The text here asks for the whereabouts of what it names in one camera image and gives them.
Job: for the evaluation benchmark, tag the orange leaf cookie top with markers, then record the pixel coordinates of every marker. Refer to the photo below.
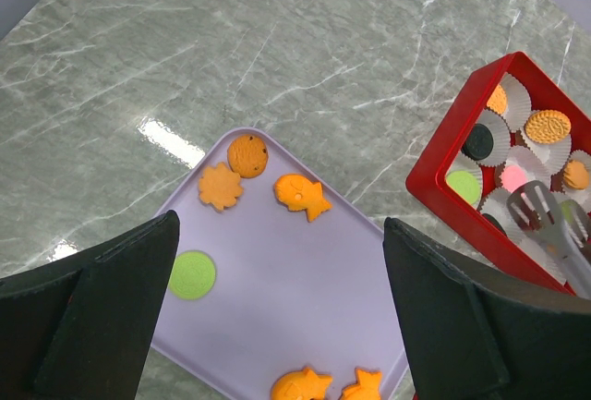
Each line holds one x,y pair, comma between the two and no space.
220,187

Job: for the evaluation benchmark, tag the pink sandwich cookie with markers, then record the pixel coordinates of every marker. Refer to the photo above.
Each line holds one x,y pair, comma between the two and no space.
512,177

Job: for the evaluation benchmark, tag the red cookie box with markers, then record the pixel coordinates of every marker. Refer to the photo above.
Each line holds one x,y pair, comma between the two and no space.
426,180

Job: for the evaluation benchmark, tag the green sandwich cookie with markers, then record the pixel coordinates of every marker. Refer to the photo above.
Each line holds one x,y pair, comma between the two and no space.
193,275
465,185

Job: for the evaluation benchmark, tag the orange round sandwich cookie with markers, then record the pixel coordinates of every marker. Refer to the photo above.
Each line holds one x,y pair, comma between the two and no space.
498,100

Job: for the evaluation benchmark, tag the chocolate chip cookie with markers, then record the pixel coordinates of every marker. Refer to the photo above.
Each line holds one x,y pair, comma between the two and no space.
247,155

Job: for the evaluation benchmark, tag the lavender plastic tray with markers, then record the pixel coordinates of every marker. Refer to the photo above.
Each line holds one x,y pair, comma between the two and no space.
289,293

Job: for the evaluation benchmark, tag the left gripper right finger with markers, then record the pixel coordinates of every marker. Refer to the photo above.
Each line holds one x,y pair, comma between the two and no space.
473,332

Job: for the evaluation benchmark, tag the orange round cookie hidden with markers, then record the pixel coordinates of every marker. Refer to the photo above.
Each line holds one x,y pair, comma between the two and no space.
548,126

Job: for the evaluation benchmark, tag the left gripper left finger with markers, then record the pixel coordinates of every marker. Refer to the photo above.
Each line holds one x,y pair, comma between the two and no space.
81,327

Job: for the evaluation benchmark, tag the orange fish cookie top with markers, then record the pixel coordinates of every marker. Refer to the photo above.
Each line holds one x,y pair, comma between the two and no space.
298,193

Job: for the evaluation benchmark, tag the black sandwich cookie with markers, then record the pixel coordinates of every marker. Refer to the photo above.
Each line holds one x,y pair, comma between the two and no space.
494,221
479,143

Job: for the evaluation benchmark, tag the metal tongs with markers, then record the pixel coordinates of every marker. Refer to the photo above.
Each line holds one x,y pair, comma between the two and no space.
562,229

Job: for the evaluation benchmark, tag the orange fish cookie bottom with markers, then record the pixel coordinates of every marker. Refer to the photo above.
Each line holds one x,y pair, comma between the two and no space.
304,384

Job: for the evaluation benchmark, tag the orange fish cookie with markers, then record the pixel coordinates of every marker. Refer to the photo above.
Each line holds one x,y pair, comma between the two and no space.
366,387
304,384
298,193

